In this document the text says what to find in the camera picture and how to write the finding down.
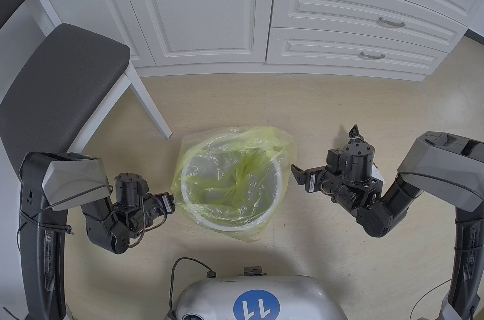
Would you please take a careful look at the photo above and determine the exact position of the white chair dark grey seat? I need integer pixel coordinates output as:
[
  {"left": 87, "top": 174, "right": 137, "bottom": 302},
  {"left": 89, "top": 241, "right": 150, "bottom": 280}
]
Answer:
[{"left": 0, "top": 0, "right": 173, "bottom": 179}]

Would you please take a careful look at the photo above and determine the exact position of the yellow-green plastic bag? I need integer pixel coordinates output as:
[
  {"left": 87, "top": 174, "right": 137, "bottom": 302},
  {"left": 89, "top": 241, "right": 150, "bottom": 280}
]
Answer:
[{"left": 172, "top": 125, "right": 297, "bottom": 243}]

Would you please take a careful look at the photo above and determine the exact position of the crumpled black and white plastic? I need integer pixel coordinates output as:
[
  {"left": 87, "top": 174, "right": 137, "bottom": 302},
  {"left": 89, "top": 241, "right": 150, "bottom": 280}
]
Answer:
[{"left": 342, "top": 124, "right": 385, "bottom": 185}]

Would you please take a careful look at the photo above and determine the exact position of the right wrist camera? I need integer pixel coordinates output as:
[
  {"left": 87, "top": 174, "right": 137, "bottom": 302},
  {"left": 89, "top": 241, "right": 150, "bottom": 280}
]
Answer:
[{"left": 326, "top": 148, "right": 345, "bottom": 172}]

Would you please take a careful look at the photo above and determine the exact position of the black cable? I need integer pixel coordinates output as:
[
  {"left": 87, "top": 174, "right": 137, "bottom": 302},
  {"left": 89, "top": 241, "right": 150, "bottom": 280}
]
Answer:
[{"left": 169, "top": 257, "right": 217, "bottom": 320}]

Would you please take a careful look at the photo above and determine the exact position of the white trash bin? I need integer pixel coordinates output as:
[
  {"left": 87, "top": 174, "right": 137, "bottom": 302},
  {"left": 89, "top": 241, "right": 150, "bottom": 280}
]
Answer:
[{"left": 181, "top": 135, "right": 290, "bottom": 234}]

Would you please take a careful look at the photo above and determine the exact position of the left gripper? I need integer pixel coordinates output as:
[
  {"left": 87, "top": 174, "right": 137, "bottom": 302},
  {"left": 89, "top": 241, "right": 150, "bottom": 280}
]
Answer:
[{"left": 147, "top": 192, "right": 177, "bottom": 223}]

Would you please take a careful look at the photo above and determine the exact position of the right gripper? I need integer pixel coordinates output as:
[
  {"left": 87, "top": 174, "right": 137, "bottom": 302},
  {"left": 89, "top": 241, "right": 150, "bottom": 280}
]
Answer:
[{"left": 290, "top": 164, "right": 341, "bottom": 194}]

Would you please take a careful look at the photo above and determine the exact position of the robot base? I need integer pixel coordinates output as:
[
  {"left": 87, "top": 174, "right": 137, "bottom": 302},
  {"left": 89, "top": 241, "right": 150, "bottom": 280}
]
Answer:
[{"left": 166, "top": 266, "right": 348, "bottom": 320}]

